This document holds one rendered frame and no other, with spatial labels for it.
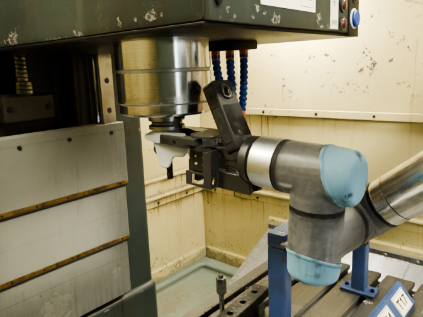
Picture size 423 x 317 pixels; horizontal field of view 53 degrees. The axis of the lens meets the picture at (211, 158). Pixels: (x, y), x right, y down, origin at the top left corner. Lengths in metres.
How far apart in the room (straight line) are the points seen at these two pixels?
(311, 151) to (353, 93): 1.08
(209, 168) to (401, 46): 1.05
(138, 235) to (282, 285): 0.62
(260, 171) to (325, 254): 0.14
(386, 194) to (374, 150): 0.99
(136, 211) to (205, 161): 0.73
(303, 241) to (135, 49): 0.37
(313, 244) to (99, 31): 0.42
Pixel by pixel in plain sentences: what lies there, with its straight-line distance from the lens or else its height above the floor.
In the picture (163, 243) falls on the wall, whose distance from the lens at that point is 2.00.
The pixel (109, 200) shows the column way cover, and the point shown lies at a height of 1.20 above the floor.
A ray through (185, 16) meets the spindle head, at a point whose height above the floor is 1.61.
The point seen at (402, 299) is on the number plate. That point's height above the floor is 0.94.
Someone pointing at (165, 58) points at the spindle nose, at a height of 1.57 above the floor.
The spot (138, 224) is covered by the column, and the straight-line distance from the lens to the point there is 1.38.
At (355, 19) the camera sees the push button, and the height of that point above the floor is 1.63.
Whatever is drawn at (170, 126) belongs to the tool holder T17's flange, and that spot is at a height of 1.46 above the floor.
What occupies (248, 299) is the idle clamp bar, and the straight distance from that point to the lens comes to 1.17.
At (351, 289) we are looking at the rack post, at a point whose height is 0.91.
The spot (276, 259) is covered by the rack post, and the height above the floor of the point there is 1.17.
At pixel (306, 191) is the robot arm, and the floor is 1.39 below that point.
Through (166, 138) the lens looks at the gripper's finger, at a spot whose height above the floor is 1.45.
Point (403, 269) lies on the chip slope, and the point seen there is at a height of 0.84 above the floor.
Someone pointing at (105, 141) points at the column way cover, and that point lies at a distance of 1.19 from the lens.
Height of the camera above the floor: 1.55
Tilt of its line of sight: 12 degrees down
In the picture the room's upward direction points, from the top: 2 degrees counter-clockwise
